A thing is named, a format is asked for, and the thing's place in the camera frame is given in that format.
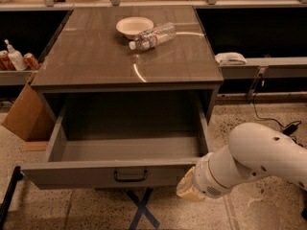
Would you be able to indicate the folded white cloth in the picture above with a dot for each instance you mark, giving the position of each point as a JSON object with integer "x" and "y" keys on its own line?
{"x": 230, "y": 58}

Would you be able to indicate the grey top drawer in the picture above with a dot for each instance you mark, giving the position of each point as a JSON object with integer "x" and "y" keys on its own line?
{"x": 104, "y": 149}

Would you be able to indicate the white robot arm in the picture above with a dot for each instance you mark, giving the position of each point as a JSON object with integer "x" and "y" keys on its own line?
{"x": 252, "y": 152}

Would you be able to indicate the clear plastic water bottle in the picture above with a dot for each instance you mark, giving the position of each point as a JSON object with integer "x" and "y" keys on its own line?
{"x": 153, "y": 37}

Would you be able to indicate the brown cardboard box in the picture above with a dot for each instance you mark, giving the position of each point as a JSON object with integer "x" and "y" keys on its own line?
{"x": 28, "y": 118}

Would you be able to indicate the black bar left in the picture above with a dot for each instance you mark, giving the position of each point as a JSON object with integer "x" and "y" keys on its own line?
{"x": 5, "y": 205}

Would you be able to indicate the grey shelf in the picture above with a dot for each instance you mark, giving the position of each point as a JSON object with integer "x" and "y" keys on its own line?
{"x": 10, "y": 78}
{"x": 269, "y": 67}

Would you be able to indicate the white pump bottle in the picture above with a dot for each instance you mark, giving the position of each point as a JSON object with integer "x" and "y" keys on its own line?
{"x": 15, "y": 57}

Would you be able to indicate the white paper bowl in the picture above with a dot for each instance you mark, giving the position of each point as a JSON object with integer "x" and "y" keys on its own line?
{"x": 132, "y": 26}

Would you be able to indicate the grey drawer cabinet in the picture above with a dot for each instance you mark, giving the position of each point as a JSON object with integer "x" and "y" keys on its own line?
{"x": 90, "y": 55}

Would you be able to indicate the red soda can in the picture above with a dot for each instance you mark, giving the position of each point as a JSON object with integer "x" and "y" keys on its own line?
{"x": 31, "y": 61}

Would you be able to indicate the grey shelf right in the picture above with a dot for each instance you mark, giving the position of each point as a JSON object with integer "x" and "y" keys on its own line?
{"x": 269, "y": 67}

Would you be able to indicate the black power adapter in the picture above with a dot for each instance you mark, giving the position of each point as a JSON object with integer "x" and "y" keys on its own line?
{"x": 291, "y": 128}

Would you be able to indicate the grey shelf left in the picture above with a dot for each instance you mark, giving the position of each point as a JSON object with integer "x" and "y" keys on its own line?
{"x": 10, "y": 78}

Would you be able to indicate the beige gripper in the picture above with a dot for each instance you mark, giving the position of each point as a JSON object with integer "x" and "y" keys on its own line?
{"x": 203, "y": 176}

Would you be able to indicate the red can at edge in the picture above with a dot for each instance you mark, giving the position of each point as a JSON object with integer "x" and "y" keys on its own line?
{"x": 5, "y": 61}

